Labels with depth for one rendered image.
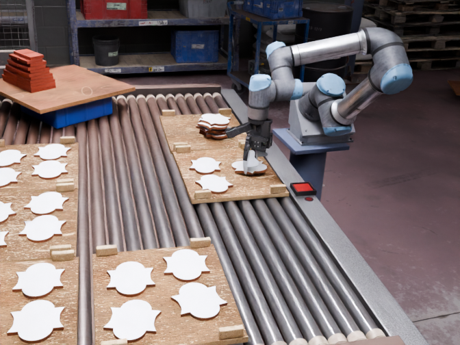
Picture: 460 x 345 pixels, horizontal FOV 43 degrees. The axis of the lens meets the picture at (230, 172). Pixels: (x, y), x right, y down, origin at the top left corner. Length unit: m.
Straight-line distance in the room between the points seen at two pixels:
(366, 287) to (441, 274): 1.88
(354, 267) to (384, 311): 0.20
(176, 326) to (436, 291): 2.15
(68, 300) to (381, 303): 0.81
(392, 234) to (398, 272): 0.41
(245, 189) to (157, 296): 0.66
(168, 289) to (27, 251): 0.44
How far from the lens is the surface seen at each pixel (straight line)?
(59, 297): 1.55
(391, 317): 1.58
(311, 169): 2.70
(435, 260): 3.63
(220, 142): 2.42
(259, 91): 2.03
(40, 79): 2.74
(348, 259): 1.77
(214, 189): 2.00
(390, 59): 2.14
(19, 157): 2.31
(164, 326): 1.44
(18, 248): 1.77
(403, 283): 3.36
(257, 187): 2.07
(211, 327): 1.43
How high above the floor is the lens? 1.87
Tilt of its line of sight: 26 degrees down
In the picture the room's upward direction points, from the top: 3 degrees clockwise
